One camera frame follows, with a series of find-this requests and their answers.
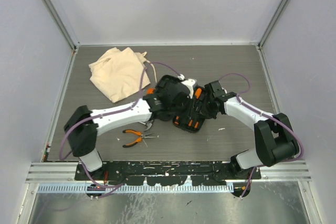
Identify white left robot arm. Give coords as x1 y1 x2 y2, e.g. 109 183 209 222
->
64 79 196 180

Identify perforated cable tray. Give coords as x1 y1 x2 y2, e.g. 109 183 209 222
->
37 183 234 194

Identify beige cloth bag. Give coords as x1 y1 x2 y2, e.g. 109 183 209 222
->
89 47 157 103

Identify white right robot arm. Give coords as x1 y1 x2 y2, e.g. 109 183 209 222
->
204 81 303 179

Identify thin orange tip screwdriver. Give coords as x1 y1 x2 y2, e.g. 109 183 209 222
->
173 116 181 125

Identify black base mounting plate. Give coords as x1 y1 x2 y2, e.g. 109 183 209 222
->
90 161 252 186

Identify aluminium front rail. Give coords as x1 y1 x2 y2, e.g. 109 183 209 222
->
26 161 311 184

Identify large orange handle screwdriver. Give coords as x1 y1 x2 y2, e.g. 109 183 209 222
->
194 88 202 99

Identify black handle claw hammer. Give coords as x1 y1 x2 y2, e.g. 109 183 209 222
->
139 120 154 132

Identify black plastic tool case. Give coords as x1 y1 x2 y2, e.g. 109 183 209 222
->
143 75 208 133

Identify orange black needle-nose pliers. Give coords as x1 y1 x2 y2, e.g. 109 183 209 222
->
122 129 156 148

